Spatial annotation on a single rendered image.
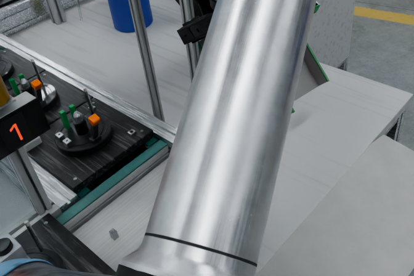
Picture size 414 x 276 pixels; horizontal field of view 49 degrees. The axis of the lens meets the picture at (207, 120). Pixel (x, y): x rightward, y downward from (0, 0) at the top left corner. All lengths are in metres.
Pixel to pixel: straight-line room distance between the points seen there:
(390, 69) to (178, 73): 1.85
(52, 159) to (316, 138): 0.67
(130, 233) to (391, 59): 2.50
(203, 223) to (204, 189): 0.02
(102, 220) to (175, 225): 0.76
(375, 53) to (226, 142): 3.00
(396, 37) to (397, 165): 2.33
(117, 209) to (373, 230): 0.55
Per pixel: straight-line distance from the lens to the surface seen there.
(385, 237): 1.05
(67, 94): 1.35
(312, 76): 1.20
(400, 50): 3.32
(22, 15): 2.05
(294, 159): 1.18
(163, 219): 0.29
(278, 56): 0.31
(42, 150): 1.18
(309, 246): 1.01
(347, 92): 1.41
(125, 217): 1.03
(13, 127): 0.85
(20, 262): 0.42
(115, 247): 0.99
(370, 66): 3.13
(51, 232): 0.99
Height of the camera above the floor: 1.69
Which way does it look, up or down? 39 degrees down
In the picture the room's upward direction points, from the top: 7 degrees counter-clockwise
